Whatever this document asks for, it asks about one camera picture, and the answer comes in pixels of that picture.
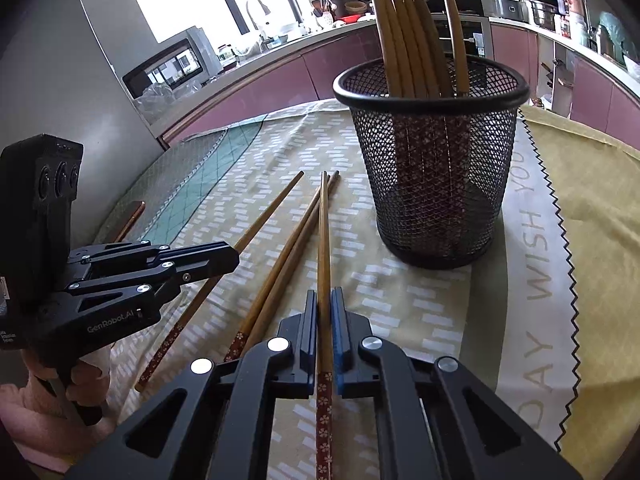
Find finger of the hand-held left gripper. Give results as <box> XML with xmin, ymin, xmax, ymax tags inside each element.
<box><xmin>65</xmin><ymin>241</ymin><xmax>241</xmax><ymax>306</ymax></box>
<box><xmin>67</xmin><ymin>239</ymin><xmax>173</xmax><ymax>267</ymax></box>

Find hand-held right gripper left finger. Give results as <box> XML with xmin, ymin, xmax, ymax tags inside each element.
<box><xmin>65</xmin><ymin>290</ymin><xmax>319</xmax><ymax>480</ymax></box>

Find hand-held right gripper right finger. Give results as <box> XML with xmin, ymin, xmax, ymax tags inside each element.
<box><xmin>330</xmin><ymin>286</ymin><xmax>583</xmax><ymax>480</ymax></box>

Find dark brown wooden chopstick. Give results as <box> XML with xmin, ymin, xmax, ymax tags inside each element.
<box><xmin>245</xmin><ymin>170</ymin><xmax>342</xmax><ymax>356</ymax></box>

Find wooden chopstick red floral end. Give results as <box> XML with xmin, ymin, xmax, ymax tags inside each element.
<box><xmin>134</xmin><ymin>170</ymin><xmax>306</xmax><ymax>393</ymax></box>
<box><xmin>315</xmin><ymin>172</ymin><xmax>335</xmax><ymax>480</ymax></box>
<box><xmin>401</xmin><ymin>0</ymin><xmax>456</xmax><ymax>251</ymax></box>
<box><xmin>222</xmin><ymin>171</ymin><xmax>331</xmax><ymax>363</ymax></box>
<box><xmin>362</xmin><ymin>0</ymin><xmax>418</xmax><ymax>251</ymax></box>
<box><xmin>389</xmin><ymin>0</ymin><xmax>443</xmax><ymax>251</ymax></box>

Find black mesh utensil holder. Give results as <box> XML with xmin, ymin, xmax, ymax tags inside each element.
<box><xmin>332</xmin><ymin>56</ymin><xmax>530</xmax><ymax>270</ymax></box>

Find group of six chopsticks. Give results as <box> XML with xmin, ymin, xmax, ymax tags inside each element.
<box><xmin>377</xmin><ymin>0</ymin><xmax>431</xmax><ymax>251</ymax></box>

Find person's left forearm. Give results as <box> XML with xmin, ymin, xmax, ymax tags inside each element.
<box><xmin>0</xmin><ymin>385</ymin><xmax>121</xmax><ymax>476</ymax></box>

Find person's left hand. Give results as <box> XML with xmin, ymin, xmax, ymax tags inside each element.
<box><xmin>27</xmin><ymin>347</ymin><xmax>112</xmax><ymax>411</ymax></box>

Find patterned beige green tablecloth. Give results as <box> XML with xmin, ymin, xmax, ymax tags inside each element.
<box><xmin>92</xmin><ymin>100</ymin><xmax>576</xmax><ymax>480</ymax></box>

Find clear plastic bag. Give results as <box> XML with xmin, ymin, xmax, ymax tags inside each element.
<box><xmin>135</xmin><ymin>82</ymin><xmax>197</xmax><ymax>112</ymax></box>

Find silver microwave oven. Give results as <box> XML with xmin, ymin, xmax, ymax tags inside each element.
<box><xmin>122</xmin><ymin>27</ymin><xmax>223</xmax><ymax>98</ymax></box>

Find pink kitchen cabinets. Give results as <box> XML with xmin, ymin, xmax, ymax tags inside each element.
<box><xmin>160</xmin><ymin>22</ymin><xmax>640</xmax><ymax>141</ymax></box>

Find white pitcher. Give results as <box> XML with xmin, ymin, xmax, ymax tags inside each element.
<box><xmin>245</xmin><ymin>0</ymin><xmax>273</xmax><ymax>41</ymax></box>

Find yellow cloth zigzag edge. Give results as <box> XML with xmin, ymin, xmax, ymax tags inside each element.
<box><xmin>517</xmin><ymin>105</ymin><xmax>640</xmax><ymax>461</ymax></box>

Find black built-in oven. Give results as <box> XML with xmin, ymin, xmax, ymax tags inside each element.
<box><xmin>425</xmin><ymin>15</ymin><xmax>493</xmax><ymax>61</ymax></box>

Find silver rice cooker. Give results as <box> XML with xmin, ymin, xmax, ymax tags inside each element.
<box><xmin>492</xmin><ymin>0</ymin><xmax>527</xmax><ymax>22</ymax></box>

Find stainless steel pot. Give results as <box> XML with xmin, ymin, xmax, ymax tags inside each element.
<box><xmin>530</xmin><ymin>0</ymin><xmax>558</xmax><ymax>28</ymax></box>

